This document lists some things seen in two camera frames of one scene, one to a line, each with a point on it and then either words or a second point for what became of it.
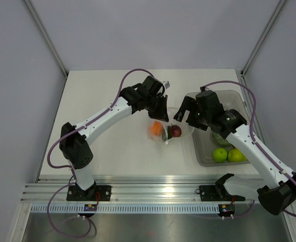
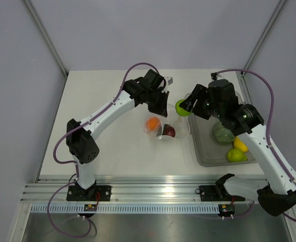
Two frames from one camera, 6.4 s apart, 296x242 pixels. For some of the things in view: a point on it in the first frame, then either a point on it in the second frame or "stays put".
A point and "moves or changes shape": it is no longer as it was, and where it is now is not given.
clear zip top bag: [164, 131] moves or changes shape
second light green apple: [235, 155] stays put
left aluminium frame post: [47, 37] stays put
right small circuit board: [226, 209] stays put
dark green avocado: [166, 133] -> [160, 131]
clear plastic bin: [204, 142] stays put
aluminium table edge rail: [127, 189] stays put
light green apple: [220, 155] moves or changes shape
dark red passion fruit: [176, 130] -> [169, 130]
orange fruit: [156, 128] moves or changes shape
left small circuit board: [90, 207] stays put
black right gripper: [188, 104] -> [200, 92]
